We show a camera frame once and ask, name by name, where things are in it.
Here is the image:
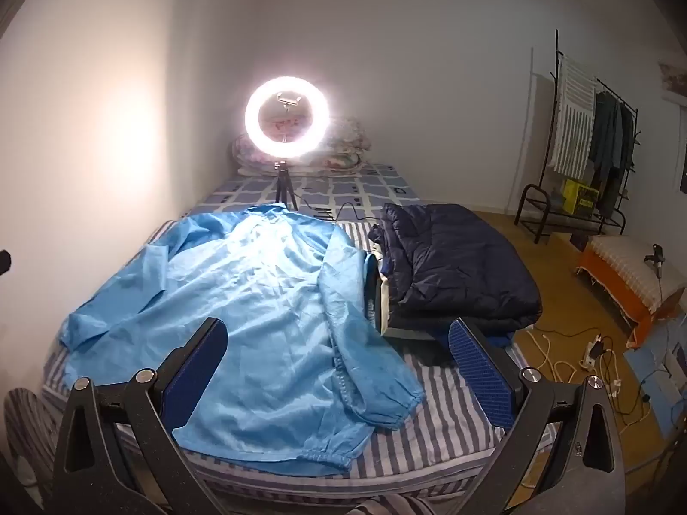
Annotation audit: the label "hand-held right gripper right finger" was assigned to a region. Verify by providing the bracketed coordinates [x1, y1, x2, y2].
[448, 318, 629, 515]

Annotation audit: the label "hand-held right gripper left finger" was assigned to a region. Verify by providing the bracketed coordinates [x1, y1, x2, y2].
[54, 318, 231, 515]

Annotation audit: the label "light blue work coat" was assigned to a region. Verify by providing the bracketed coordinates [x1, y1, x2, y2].
[58, 205, 427, 477]

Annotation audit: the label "black clothes rack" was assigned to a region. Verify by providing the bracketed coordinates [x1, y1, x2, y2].
[514, 29, 642, 239]

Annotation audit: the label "dark hanging clothes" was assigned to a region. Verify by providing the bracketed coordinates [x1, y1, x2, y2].
[587, 88, 637, 218]

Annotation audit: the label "striped bed sheet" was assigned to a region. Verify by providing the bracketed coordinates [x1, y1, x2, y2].
[43, 215, 543, 494]

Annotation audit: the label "navy quilt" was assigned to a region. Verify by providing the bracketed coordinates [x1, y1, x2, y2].
[368, 203, 543, 333]

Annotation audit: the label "white power strip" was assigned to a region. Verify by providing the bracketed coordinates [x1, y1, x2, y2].
[582, 335, 610, 368]

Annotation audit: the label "person's striped pants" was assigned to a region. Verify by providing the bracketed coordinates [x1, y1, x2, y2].
[4, 386, 73, 515]

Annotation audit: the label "orange bench with white cover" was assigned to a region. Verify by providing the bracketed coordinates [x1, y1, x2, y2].
[577, 233, 687, 333]

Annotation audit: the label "yellow box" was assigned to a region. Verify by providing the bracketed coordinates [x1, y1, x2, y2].
[561, 178, 601, 212]

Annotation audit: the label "black hand tool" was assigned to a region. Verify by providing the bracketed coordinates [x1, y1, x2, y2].
[644, 244, 669, 280]

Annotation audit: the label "blue checked bed sheet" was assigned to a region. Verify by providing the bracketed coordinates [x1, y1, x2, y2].
[196, 162, 419, 223]

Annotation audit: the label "floral bedding pile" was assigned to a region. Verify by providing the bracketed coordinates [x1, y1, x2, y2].
[231, 117, 374, 175]

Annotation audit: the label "white striped towel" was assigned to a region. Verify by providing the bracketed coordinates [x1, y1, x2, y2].
[547, 56, 598, 175]

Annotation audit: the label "white cable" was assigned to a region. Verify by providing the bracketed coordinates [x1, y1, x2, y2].
[523, 327, 587, 387]

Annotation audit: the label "black floor cable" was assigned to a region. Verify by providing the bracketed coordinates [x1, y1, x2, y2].
[596, 343, 651, 431]

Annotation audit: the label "black ring light cable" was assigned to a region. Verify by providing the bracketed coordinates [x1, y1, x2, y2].
[298, 198, 383, 223]

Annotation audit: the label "wall poster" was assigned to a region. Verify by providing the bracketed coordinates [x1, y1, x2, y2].
[657, 54, 687, 105]

